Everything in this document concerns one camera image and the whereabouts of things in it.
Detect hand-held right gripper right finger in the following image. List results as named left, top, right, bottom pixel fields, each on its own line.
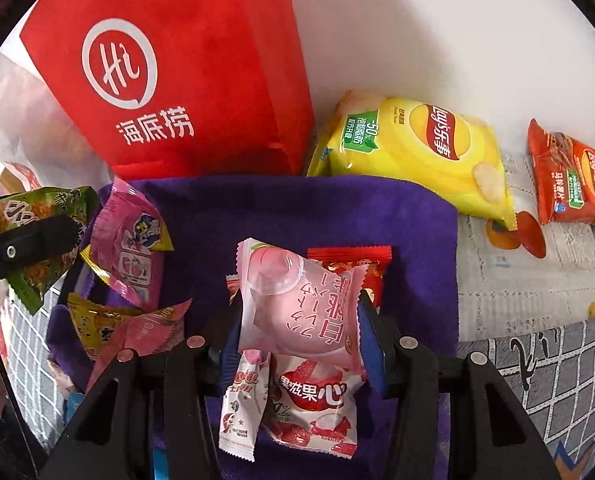
left=355, top=292, right=561, bottom=480

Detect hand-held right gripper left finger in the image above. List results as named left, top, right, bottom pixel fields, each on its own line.
left=38, top=305, right=243, bottom=480

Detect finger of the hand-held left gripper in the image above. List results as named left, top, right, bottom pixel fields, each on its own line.
left=0, top=215, right=82, bottom=288

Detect green snack packet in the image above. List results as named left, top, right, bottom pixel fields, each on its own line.
left=0, top=186, right=101, bottom=316

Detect pale pink peach packet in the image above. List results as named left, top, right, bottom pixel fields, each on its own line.
left=226, top=237, right=369, bottom=378

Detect white strawberry snack packet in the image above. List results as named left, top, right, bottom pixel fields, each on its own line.
left=258, top=352, right=365, bottom=458

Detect small white red-starred packet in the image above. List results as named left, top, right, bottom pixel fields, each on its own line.
left=218, top=350, right=273, bottom=462

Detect pink snack packet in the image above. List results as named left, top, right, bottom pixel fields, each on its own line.
left=80, top=177, right=174, bottom=311
left=85, top=299, right=193, bottom=393

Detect small red candy packet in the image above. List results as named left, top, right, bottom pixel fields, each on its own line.
left=307, top=246, right=393, bottom=311

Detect small yellow snack packet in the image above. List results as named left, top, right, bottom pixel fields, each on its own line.
left=66, top=292, right=146, bottom=361

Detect white plastic shopping bag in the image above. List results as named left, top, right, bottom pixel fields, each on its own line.
left=0, top=55, right=113, bottom=196

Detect purple towel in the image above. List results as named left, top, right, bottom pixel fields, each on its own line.
left=45, top=175, right=461, bottom=480

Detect white printed bed sheet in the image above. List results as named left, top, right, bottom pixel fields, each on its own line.
left=457, top=152, right=595, bottom=343

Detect grey checkered blanket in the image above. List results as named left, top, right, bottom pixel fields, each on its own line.
left=0, top=280, right=595, bottom=480

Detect yellow chips bag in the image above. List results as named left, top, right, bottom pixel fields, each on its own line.
left=305, top=90, right=518, bottom=233

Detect red paper bag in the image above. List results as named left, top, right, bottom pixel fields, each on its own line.
left=20, top=0, right=315, bottom=181

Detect orange-red chips bag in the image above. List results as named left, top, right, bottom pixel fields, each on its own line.
left=527, top=119, right=595, bottom=232

